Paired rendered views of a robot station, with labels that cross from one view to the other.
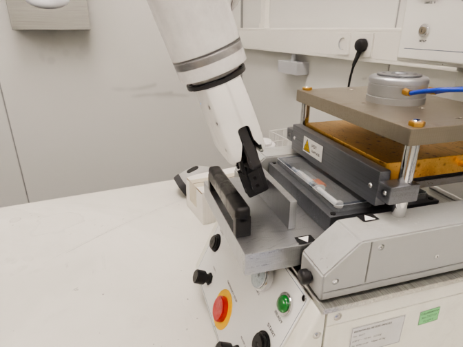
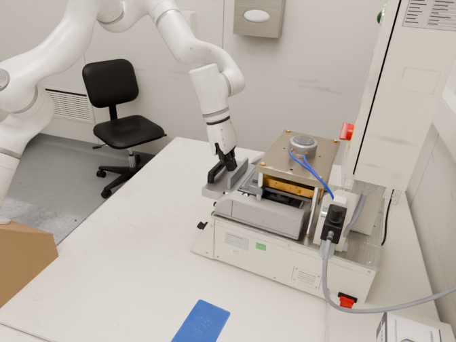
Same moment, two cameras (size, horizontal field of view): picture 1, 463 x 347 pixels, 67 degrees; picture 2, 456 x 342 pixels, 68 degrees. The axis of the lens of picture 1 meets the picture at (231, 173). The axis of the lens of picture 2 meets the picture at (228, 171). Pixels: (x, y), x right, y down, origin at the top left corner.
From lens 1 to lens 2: 0.76 m
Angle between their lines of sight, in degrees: 36
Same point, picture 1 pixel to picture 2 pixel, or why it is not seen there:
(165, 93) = (323, 88)
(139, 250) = not seen: hidden behind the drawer
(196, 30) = (203, 106)
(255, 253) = (205, 189)
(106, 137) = (273, 110)
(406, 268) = (249, 219)
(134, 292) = (199, 196)
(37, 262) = (178, 168)
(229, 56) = (214, 116)
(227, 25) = (215, 105)
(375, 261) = (234, 209)
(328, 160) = not seen: hidden behind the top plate
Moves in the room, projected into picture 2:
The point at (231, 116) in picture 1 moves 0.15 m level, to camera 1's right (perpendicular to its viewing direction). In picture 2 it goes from (212, 138) to (252, 154)
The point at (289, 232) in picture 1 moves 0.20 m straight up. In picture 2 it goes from (226, 188) to (229, 128)
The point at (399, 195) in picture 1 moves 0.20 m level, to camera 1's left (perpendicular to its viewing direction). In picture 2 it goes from (252, 189) to (201, 164)
